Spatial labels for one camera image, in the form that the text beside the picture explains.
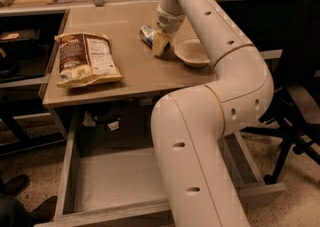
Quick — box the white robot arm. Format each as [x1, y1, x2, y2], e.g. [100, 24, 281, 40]
[151, 0, 273, 227]

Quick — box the black cable with white plug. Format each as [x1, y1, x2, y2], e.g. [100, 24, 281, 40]
[87, 102, 123, 131]

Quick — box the black office chair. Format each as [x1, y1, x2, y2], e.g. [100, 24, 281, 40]
[239, 80, 320, 185]

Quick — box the brown leather shoe lower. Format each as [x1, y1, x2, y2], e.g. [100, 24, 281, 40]
[31, 196, 57, 223]

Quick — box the brown yellow chip bag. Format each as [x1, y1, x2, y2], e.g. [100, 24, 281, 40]
[55, 33, 123, 88]

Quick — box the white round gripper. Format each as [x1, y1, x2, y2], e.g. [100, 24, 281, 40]
[152, 5, 185, 57]

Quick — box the silver blue redbull can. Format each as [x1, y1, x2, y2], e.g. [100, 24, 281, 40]
[140, 25, 155, 48]

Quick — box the open grey wooden drawer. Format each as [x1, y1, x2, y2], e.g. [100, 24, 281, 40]
[38, 101, 286, 227]

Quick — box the brown leather shoe upper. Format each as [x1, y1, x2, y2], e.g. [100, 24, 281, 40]
[1, 174, 30, 197]

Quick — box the brown leather shoe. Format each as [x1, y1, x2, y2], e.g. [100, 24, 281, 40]
[1, 174, 30, 197]
[31, 196, 57, 223]

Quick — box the white paper bowl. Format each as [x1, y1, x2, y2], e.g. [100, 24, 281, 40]
[174, 38, 210, 68]

